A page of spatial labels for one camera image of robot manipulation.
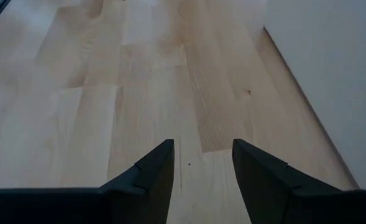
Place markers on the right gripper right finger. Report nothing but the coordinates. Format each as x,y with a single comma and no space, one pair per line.
279,199

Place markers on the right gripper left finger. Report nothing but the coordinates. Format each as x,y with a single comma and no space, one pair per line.
123,202

